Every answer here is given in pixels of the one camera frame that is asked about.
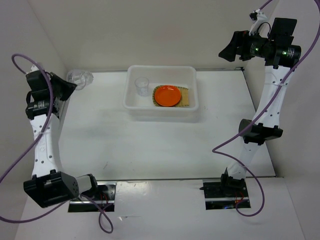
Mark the orange round plate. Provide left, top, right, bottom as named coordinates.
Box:
left=154, top=85, right=182, bottom=107

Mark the clear plastic cup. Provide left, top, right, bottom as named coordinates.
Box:
left=134, top=77, right=149, bottom=97
left=66, top=69, right=94, bottom=91

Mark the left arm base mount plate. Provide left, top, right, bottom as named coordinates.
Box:
left=68, top=181, right=117, bottom=213

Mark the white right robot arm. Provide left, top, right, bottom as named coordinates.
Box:
left=218, top=17, right=302, bottom=197

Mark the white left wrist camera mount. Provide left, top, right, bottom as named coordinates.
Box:
left=24, top=62, right=46, bottom=75

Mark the green yellow woven bamboo tray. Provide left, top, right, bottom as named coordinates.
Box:
left=152, top=85, right=190, bottom=108

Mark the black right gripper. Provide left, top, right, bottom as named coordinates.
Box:
left=218, top=28, right=273, bottom=62

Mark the white plastic bin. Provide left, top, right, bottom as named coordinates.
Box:
left=122, top=65, right=200, bottom=122

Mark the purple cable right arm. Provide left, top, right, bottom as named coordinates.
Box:
left=211, top=0, right=320, bottom=217

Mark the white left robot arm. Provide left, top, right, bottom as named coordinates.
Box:
left=23, top=68, right=100, bottom=208

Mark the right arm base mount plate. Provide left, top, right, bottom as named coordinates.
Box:
left=200, top=179, right=251, bottom=210

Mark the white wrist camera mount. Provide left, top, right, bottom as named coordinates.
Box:
left=249, top=9, right=268, bottom=36
left=24, top=62, right=46, bottom=75

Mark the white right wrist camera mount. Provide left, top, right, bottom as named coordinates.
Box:
left=249, top=9, right=268, bottom=36

